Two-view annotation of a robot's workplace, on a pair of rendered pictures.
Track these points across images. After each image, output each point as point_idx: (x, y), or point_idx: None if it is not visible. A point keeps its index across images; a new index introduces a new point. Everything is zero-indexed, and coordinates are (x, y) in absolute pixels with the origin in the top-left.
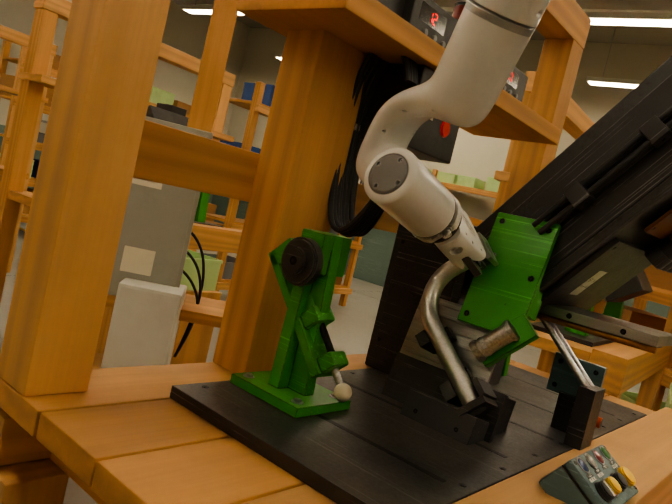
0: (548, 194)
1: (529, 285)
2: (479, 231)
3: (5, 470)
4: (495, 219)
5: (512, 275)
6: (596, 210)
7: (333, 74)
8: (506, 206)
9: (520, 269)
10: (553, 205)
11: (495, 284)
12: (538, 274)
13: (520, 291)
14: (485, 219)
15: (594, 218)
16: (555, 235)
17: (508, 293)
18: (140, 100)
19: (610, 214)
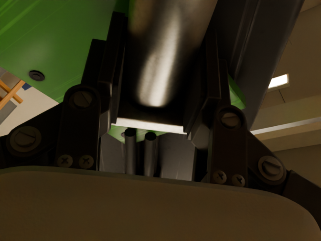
0: (190, 156)
1: (18, 66)
2: (274, 26)
3: None
4: (252, 74)
5: (65, 52)
6: (116, 166)
7: None
8: (247, 107)
9: (73, 72)
10: (150, 175)
11: (58, 5)
12: (41, 89)
13: (7, 44)
14: (279, 58)
15: (108, 159)
16: (111, 135)
17: (10, 18)
18: None
19: (100, 169)
